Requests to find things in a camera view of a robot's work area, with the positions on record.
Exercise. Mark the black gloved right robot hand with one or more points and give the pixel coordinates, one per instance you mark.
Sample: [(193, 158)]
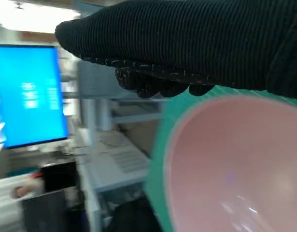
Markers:
[(187, 43)]

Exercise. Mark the pink bowl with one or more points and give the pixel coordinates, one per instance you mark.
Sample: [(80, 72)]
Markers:
[(235, 169)]

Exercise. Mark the white framed cart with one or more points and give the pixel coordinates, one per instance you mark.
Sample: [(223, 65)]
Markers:
[(97, 79)]

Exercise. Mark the green cutting mat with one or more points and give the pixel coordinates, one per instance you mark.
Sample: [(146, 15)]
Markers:
[(158, 157)]

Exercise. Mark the white perforated metal cabinet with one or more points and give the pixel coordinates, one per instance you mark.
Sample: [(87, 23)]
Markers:
[(119, 169)]

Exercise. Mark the blue screen monitor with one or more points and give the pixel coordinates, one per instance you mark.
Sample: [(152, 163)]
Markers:
[(30, 96)]

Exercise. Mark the black office chair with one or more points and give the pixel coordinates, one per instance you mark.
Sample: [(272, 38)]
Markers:
[(133, 217)]

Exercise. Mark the black equipment box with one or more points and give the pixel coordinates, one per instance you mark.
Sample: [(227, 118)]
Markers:
[(59, 176)]

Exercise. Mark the dark glass panel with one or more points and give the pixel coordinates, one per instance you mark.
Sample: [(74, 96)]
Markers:
[(46, 212)]

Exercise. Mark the white corrugated partition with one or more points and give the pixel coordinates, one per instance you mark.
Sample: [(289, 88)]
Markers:
[(5, 212)]

